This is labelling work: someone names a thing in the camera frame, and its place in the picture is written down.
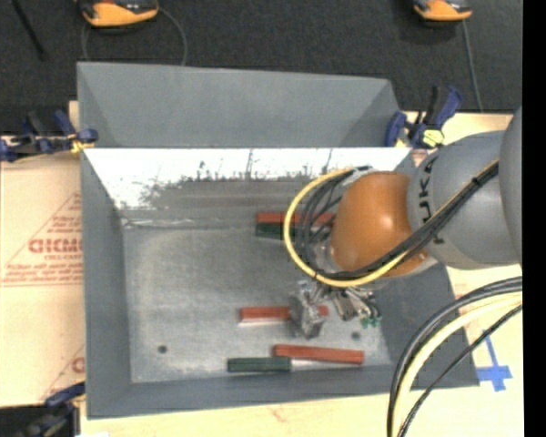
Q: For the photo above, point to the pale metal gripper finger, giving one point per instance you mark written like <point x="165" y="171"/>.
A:
<point x="302" y="301"/>
<point x="310" y="327"/>

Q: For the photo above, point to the red-brown flat block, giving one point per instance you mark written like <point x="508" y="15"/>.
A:
<point x="320" y="354"/>
<point x="264" y="313"/>
<point x="270" y="218"/>

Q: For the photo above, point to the dark green flat block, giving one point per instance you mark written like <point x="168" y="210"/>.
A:
<point x="268" y="231"/>
<point x="259" y="364"/>

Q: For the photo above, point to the grey metal bin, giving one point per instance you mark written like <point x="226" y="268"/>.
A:
<point x="200" y="289"/>

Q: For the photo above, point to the brown cardboard board red print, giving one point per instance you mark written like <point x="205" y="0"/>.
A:
<point x="36" y="317"/>

